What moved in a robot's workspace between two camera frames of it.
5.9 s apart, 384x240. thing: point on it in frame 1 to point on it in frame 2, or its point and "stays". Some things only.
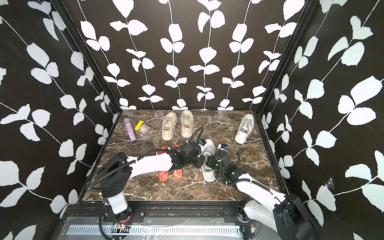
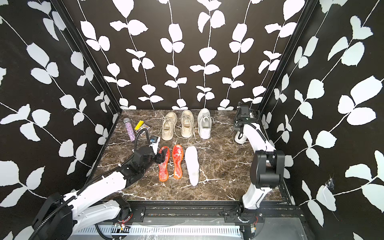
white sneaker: x=208 y=174 to x=204 y=123
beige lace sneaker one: x=170 y=120 stays
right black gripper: x=210 y=162 to x=237 y=122
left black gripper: x=201 y=158 to x=159 y=158
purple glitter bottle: x=127 y=121 stays
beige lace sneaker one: x=187 y=123 stays
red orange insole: x=163 y=175 stays
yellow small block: x=139 y=125 stays
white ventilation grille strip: x=154 y=230 stays
